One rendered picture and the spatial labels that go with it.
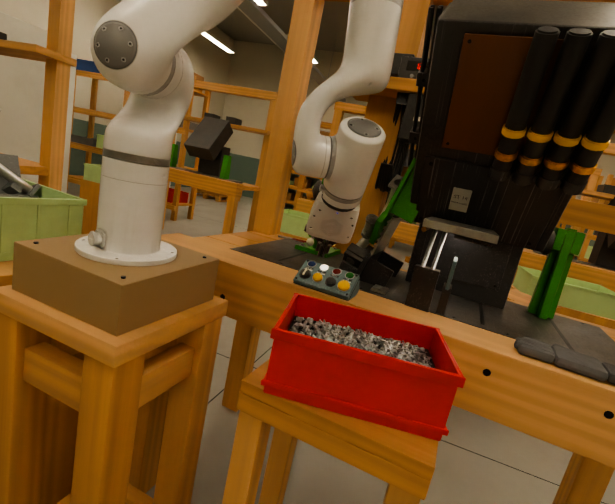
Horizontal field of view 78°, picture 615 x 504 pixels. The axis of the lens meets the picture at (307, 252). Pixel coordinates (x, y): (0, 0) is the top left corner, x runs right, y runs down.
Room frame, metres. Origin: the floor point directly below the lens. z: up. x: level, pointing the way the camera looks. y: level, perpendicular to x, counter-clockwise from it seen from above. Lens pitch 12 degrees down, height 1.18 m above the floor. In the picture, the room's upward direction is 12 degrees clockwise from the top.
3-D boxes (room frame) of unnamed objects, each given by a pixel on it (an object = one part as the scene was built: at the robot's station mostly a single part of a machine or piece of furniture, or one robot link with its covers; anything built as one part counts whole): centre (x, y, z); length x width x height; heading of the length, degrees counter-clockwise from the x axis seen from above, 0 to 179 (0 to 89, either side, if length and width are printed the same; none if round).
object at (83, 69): (6.49, 3.28, 1.13); 2.48 x 0.54 x 2.27; 73
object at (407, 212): (1.12, -0.26, 1.17); 0.13 x 0.12 x 0.20; 69
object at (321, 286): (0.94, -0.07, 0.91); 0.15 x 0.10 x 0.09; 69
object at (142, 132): (0.78, 0.36, 1.25); 0.19 x 0.12 x 0.24; 179
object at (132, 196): (0.75, 0.36, 1.04); 0.19 x 0.19 x 0.18
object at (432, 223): (1.03, -0.39, 1.11); 0.39 x 0.16 x 0.03; 159
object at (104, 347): (0.75, 0.36, 0.83); 0.32 x 0.32 x 0.04; 70
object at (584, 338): (1.15, -0.35, 0.89); 1.10 x 0.42 x 0.02; 69
